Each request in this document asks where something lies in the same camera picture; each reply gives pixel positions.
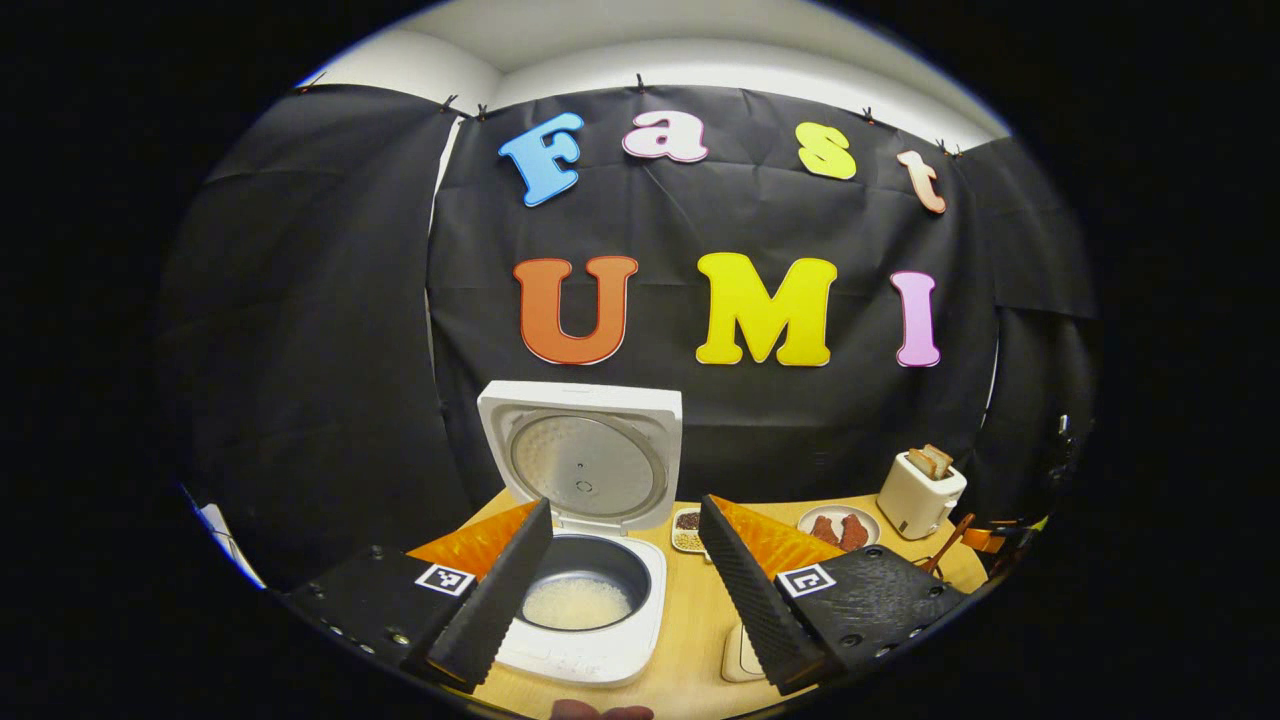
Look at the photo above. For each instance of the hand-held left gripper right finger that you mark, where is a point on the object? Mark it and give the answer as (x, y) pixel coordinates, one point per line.
(750, 600)

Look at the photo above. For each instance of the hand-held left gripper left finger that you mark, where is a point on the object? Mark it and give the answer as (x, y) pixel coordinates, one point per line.
(495, 610)

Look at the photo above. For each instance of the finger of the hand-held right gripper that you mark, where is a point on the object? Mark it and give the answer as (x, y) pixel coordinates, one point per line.
(985, 540)

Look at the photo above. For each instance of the brown wooden spoon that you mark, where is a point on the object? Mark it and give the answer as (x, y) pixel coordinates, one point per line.
(950, 540)

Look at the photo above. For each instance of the clear rice tray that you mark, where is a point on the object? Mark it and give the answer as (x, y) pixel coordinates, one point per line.
(742, 655)

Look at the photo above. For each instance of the white rice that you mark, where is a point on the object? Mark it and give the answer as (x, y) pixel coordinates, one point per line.
(578, 605)

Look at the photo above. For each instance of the white rice cooker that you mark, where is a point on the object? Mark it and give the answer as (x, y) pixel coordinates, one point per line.
(580, 470)

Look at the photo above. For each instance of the white toaster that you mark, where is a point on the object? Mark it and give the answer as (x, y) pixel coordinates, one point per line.
(915, 500)

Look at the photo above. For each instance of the toast slice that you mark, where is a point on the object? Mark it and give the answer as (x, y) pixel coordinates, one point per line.
(920, 462)
(940, 458)

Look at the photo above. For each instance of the white divided dish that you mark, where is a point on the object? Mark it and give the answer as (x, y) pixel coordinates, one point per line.
(687, 530)

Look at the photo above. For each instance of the brown meat piece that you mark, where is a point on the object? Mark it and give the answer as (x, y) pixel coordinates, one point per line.
(825, 530)
(855, 532)

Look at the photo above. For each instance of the white round plate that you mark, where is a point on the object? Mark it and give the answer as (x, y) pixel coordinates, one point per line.
(838, 510)

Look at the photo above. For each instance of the black backdrop cloth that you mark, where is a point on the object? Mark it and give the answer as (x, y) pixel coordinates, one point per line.
(700, 420)

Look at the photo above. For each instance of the white panel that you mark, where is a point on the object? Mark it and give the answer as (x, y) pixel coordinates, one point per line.
(228, 545)

